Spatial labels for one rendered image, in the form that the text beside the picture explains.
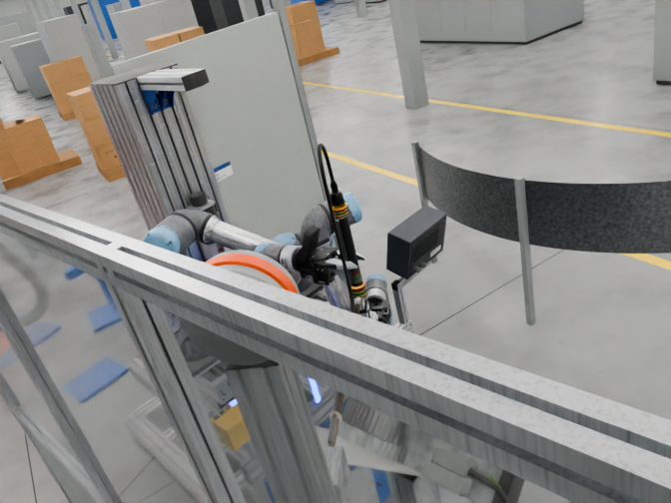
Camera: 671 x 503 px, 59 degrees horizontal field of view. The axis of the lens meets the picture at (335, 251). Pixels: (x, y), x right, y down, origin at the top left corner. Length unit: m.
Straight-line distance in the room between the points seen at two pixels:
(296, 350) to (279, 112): 3.30
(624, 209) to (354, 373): 2.96
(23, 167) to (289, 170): 7.37
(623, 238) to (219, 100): 2.28
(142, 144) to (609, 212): 2.28
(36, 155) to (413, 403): 10.40
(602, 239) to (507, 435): 3.07
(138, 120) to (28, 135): 8.44
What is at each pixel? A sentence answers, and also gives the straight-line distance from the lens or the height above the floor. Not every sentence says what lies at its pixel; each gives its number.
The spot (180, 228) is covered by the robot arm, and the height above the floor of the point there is 1.62.
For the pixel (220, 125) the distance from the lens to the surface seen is 3.45.
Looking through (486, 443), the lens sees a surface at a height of 2.03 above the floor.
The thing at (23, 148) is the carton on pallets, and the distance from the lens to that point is 10.67.
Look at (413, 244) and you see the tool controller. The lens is 2.30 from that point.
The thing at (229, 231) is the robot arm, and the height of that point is 1.55.
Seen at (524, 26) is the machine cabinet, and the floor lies 0.31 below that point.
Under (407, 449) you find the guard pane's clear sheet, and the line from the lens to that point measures 0.46.
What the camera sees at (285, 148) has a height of 1.23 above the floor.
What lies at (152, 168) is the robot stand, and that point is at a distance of 2.26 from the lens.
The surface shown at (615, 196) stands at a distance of 3.28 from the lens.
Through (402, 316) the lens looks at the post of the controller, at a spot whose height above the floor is 0.90.
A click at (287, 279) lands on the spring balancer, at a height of 1.91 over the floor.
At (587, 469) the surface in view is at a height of 2.04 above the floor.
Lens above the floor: 2.29
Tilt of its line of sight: 27 degrees down
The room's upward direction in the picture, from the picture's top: 14 degrees counter-clockwise
